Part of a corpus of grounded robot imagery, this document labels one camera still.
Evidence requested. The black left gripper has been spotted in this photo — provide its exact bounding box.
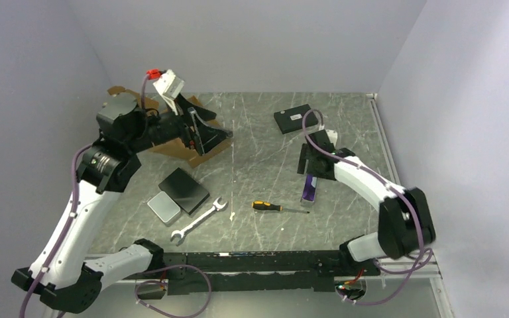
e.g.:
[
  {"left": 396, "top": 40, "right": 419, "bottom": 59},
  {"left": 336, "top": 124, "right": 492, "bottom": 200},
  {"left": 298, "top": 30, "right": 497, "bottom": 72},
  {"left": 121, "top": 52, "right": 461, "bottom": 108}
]
[{"left": 125, "top": 91, "right": 233, "bottom": 155}]

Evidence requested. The brown cardboard express box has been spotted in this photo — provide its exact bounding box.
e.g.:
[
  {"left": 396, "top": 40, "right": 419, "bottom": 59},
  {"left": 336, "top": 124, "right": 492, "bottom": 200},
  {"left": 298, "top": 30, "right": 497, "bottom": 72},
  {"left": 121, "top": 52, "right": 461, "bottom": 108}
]
[{"left": 107, "top": 85, "right": 232, "bottom": 168}]

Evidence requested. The purple long product box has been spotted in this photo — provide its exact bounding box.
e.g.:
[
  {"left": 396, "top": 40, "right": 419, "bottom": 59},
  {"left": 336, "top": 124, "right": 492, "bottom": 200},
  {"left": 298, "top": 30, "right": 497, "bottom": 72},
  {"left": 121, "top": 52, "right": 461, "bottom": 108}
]
[{"left": 300, "top": 174, "right": 317, "bottom": 207}]

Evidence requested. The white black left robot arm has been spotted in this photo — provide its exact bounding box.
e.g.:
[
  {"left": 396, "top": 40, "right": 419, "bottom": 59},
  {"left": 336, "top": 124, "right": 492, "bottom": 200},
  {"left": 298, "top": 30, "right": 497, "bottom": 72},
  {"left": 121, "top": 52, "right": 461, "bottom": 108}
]
[{"left": 11, "top": 92, "right": 233, "bottom": 315}]

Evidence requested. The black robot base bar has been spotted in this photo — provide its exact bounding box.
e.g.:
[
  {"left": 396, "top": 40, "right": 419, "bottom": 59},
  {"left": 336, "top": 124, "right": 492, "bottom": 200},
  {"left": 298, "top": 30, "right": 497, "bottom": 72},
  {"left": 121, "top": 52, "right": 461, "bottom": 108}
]
[{"left": 149, "top": 250, "right": 380, "bottom": 295}]

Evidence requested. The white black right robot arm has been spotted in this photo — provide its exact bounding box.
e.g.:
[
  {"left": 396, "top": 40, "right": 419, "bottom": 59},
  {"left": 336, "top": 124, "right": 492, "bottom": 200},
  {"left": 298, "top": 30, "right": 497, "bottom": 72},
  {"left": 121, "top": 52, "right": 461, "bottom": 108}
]
[{"left": 298, "top": 129, "right": 436, "bottom": 275}]

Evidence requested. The black flat box with label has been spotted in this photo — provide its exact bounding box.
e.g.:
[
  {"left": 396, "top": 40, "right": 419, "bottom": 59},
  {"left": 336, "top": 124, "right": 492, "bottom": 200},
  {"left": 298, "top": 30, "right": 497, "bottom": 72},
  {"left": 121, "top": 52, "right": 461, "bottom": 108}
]
[{"left": 273, "top": 104, "right": 311, "bottom": 134}]

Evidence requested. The dark grey flat slab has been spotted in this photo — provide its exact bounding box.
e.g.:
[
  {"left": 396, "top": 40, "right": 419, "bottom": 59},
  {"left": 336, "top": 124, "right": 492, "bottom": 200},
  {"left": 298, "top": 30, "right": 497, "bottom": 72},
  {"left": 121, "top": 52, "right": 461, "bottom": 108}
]
[{"left": 158, "top": 168, "right": 210, "bottom": 215}]

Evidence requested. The silver open-end wrench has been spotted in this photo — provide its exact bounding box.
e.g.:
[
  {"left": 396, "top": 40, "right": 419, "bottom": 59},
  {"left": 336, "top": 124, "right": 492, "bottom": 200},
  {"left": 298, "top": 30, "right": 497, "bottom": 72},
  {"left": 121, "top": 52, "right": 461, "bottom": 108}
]
[{"left": 170, "top": 197, "right": 228, "bottom": 246}]

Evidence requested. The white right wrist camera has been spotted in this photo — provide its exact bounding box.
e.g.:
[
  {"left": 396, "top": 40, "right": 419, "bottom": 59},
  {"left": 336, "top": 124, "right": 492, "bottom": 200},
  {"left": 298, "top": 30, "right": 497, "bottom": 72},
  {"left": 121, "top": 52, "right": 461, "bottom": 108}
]
[{"left": 325, "top": 129, "right": 338, "bottom": 147}]

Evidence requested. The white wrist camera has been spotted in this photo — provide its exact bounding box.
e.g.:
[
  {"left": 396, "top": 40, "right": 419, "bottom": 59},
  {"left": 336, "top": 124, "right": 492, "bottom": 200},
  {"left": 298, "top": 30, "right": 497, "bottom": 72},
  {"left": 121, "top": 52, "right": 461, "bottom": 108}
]
[
  {"left": 325, "top": 129, "right": 338, "bottom": 147},
  {"left": 146, "top": 69, "right": 185, "bottom": 115}
]

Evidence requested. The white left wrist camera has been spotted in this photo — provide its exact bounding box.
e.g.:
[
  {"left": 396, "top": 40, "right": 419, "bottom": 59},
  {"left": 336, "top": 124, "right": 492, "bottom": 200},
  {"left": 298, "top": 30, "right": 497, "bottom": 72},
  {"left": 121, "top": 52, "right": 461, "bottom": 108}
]
[{"left": 146, "top": 69, "right": 185, "bottom": 115}]

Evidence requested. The yellow black handled screwdriver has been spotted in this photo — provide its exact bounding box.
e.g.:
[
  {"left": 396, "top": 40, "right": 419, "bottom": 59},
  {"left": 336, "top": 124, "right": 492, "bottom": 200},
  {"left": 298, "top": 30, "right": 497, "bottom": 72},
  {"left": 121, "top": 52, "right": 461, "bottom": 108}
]
[{"left": 251, "top": 201, "right": 310, "bottom": 214}]

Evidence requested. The aluminium table edge rail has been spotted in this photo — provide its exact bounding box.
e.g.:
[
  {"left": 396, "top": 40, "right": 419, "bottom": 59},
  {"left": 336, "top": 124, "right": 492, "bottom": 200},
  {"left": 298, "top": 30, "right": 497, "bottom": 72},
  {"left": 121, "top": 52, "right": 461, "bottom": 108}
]
[{"left": 366, "top": 93, "right": 422, "bottom": 249}]

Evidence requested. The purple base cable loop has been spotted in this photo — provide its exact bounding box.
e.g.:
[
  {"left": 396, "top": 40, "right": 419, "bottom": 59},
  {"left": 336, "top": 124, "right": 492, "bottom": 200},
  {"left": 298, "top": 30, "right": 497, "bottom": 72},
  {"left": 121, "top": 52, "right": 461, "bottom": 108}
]
[{"left": 134, "top": 263, "right": 212, "bottom": 318}]

